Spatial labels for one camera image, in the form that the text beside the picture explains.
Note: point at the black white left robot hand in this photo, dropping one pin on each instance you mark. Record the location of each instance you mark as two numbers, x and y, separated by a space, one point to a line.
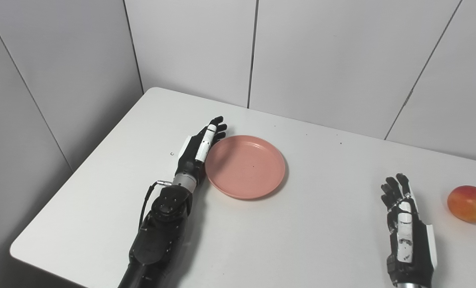
192 154

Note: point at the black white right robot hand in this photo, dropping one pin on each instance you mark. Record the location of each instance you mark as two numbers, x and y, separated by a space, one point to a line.
413 248

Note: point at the pink round plate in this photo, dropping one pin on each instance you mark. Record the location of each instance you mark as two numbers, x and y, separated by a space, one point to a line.
243 166

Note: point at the red yellow pomegranate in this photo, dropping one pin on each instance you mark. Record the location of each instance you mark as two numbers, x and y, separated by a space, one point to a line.
467 204

